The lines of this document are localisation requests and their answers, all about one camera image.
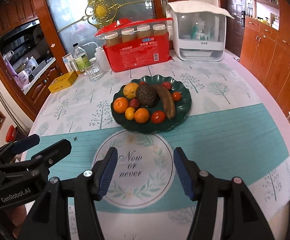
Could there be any small yellow kumquat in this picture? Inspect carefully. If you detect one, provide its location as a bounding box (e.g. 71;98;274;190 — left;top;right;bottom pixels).
125;107;136;120

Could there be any glass bottle green label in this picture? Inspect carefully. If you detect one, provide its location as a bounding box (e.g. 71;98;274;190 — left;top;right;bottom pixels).
73;43;90;72

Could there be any patterned tablecloth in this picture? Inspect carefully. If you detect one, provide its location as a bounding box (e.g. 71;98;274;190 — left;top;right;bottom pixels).
23;54;290;239

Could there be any yellow orange with sticker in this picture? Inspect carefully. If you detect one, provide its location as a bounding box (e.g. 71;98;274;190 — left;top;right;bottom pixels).
123;82;139;100

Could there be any red lychee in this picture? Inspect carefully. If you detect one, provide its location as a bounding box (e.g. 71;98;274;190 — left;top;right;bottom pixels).
162;81;172;90
129;98;140;109

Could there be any small metal tin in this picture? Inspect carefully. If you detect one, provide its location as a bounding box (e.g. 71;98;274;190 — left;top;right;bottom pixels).
70;59;81;76

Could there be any person's left hand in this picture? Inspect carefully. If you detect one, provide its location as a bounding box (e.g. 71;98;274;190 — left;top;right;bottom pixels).
5;205;27;238

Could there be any large red cherry tomato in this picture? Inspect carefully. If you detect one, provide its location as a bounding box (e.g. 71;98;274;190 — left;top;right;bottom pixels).
150;111;166;124

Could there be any yellow rectangular box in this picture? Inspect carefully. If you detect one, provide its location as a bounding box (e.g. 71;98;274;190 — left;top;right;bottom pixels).
48;71;78;94

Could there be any dark avocado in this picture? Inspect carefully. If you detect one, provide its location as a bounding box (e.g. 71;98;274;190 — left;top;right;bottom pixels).
136;84;157;107

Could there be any white cup sterilizer cabinet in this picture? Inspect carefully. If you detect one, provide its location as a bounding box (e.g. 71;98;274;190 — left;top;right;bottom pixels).
165;1;233;61

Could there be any white plastic squeeze bottle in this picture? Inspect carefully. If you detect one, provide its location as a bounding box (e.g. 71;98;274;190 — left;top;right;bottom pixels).
95;47;111;73

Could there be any white blue carton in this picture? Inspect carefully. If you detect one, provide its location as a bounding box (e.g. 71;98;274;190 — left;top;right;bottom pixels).
62;53;73;72

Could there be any mandarin orange with stem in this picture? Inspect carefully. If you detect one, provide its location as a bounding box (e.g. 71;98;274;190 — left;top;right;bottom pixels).
134;108;150;124

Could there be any dark green leaf plate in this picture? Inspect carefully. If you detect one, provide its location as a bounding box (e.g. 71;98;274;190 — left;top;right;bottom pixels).
111;75;192;134

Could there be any clear drinking glass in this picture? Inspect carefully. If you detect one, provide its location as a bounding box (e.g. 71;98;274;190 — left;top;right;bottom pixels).
84;59;104;81

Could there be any red paper cup package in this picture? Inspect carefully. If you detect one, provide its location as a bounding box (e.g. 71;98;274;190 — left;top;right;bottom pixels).
95;17;173;73

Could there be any red round container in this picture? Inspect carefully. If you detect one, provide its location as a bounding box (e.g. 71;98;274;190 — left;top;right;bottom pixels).
5;125;17;142

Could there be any brown overripe banana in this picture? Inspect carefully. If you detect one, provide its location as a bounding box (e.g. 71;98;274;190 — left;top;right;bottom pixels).
152;84;176;120

